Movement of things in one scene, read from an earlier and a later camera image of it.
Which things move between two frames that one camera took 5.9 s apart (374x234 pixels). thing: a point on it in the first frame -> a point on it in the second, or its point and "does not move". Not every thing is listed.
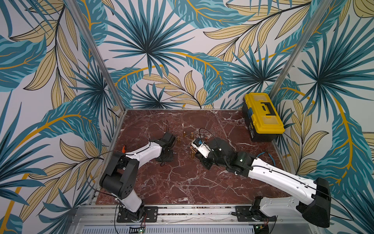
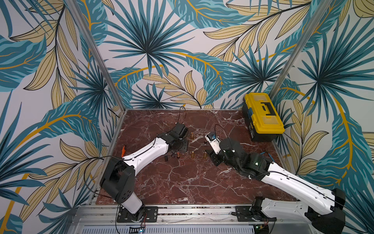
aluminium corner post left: (73, 7) does not move
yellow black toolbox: (263, 120) does not move
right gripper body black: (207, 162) -> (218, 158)
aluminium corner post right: (315, 20) does not move
